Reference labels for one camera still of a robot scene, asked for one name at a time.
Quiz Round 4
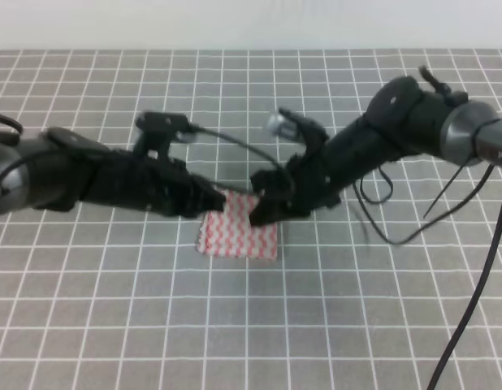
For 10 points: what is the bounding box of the black left camera cable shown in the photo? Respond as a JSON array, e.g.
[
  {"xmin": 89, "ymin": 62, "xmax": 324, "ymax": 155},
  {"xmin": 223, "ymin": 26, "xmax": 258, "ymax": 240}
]
[{"xmin": 0, "ymin": 121, "xmax": 296, "ymax": 196}]

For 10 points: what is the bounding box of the black right camera cable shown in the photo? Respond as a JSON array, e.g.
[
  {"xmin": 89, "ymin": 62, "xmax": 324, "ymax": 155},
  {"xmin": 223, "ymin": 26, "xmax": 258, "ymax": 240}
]
[{"xmin": 352, "ymin": 105, "xmax": 502, "ymax": 390}]

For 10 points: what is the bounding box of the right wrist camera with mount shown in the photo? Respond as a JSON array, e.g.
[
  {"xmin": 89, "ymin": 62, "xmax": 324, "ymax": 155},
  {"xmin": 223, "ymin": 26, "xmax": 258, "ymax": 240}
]
[{"xmin": 264, "ymin": 108, "xmax": 329, "ymax": 155}]

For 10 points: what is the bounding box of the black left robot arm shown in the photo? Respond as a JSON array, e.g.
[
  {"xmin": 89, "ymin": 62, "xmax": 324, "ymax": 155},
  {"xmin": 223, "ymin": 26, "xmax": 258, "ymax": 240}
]
[{"xmin": 0, "ymin": 111, "xmax": 226, "ymax": 219}]

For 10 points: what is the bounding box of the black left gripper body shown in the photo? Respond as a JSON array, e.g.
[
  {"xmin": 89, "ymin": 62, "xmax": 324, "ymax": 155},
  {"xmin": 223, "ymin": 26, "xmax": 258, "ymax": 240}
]
[{"xmin": 79, "ymin": 151, "xmax": 202, "ymax": 218}]

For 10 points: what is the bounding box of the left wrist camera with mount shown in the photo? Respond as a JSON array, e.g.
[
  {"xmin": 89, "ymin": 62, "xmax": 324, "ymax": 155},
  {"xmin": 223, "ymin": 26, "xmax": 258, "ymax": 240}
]
[{"xmin": 132, "ymin": 111, "xmax": 197, "ymax": 159}]

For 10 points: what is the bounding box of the grey grid tablecloth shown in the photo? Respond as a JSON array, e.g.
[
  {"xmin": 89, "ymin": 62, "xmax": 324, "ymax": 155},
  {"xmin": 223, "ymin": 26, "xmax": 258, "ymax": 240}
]
[{"xmin": 0, "ymin": 49, "xmax": 502, "ymax": 389}]

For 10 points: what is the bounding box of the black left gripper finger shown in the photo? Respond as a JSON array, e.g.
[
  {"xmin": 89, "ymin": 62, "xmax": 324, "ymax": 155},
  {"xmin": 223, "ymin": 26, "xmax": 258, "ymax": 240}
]
[{"xmin": 191, "ymin": 176, "xmax": 226, "ymax": 215}]

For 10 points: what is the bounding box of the pink wavy striped towel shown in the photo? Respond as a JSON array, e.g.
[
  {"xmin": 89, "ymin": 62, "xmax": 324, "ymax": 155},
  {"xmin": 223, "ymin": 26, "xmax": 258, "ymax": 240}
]
[{"xmin": 197, "ymin": 190, "xmax": 278, "ymax": 261}]

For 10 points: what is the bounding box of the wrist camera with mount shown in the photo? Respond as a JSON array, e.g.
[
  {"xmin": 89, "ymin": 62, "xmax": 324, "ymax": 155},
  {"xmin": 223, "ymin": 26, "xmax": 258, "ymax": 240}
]
[
  {"xmin": 132, "ymin": 111, "xmax": 197, "ymax": 159},
  {"xmin": 264, "ymin": 108, "xmax": 329, "ymax": 155}
]

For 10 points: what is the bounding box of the black camera cable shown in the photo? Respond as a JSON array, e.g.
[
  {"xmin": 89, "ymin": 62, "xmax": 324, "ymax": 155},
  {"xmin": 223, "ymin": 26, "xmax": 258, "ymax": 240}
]
[
  {"xmin": 0, "ymin": 121, "xmax": 296, "ymax": 196},
  {"xmin": 352, "ymin": 105, "xmax": 502, "ymax": 390}
]

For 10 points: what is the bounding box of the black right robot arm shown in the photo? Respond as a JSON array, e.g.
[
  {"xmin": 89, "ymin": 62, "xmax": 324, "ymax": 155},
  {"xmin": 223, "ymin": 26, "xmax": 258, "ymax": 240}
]
[{"xmin": 249, "ymin": 67, "xmax": 502, "ymax": 226}]

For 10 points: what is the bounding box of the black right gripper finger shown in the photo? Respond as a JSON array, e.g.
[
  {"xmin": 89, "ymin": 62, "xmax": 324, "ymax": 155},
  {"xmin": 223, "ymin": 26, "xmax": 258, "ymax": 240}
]
[
  {"xmin": 249, "ymin": 197, "xmax": 287, "ymax": 226},
  {"xmin": 250, "ymin": 169, "xmax": 294, "ymax": 199}
]

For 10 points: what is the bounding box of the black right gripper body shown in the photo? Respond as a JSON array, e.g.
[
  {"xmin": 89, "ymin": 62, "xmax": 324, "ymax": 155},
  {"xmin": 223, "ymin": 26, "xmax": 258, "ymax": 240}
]
[{"xmin": 275, "ymin": 146, "xmax": 341, "ymax": 222}]

